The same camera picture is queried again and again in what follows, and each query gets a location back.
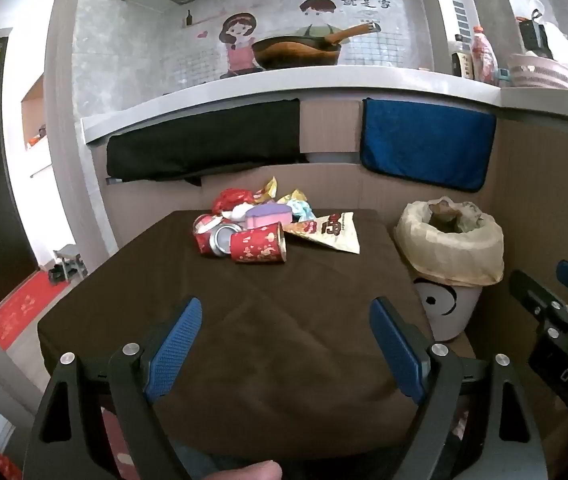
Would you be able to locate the yellow pink snack wrapper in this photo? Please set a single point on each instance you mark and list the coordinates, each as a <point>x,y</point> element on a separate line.
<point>294,197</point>

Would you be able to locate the red wrapper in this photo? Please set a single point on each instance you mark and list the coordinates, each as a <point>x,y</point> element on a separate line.
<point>229,199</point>

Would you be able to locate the person's left hand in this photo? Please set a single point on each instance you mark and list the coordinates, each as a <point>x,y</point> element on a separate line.
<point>244,472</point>

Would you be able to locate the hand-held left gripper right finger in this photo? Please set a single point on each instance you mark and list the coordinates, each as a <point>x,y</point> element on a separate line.
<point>399,355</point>

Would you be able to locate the blue face mask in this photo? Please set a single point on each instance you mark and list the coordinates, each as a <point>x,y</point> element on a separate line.
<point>301,210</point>

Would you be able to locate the white trash bin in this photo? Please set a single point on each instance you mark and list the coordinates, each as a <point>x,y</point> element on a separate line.
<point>446,310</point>

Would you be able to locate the pale yellow plastic bin bag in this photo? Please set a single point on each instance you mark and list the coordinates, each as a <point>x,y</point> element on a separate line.
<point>444,255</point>

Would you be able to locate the black cloth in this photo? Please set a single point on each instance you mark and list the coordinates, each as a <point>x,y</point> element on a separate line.
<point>188,145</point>

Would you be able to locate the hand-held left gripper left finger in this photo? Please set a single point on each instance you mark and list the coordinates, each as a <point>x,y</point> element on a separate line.
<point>173,355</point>

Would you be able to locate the red can with gold print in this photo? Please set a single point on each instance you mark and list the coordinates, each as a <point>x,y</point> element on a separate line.
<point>256,245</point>

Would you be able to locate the purple and pink sponge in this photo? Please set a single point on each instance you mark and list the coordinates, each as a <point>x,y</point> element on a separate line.
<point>269,215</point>

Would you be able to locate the cardboard sheet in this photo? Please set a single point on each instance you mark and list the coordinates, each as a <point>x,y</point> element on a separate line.
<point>334,187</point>

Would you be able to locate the white plastic bag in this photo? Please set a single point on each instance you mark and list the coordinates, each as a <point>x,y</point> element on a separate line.
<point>561,40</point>

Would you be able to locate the beige cabinet panel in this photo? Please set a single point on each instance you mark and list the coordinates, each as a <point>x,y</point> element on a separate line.
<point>331,125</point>

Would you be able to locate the small grey stool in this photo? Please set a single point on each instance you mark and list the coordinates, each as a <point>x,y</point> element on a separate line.
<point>71,260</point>

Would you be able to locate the beige snack bag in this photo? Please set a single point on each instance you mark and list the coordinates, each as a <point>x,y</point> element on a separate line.
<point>334,232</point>

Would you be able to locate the blue towel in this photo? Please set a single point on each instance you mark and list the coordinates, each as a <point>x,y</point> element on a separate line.
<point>424,140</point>

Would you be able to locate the yellow and white wrapper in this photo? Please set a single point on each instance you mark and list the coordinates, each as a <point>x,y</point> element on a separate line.
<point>266,190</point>

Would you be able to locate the grey kitchen counter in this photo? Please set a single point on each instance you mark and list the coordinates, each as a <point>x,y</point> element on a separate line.
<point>264,85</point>

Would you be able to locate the dark sauce bottle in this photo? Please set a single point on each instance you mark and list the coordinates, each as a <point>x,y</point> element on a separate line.
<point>461,62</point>

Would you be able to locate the pink plastic basket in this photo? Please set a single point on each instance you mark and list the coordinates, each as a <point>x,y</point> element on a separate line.
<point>544,75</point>

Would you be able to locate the red labelled plastic bottle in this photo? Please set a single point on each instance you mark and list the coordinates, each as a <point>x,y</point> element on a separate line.
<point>484,55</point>

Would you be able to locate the red doormat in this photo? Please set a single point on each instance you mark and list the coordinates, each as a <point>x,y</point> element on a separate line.
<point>18,310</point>

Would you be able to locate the girl figure wall sticker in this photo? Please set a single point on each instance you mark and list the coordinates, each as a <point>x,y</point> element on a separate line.
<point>239,42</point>

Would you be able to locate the crushed red can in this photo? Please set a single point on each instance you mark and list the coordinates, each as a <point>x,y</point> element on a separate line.
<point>206,242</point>

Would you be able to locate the pink and white wrapper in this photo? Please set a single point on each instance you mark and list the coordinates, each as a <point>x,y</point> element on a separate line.
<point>236,211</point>

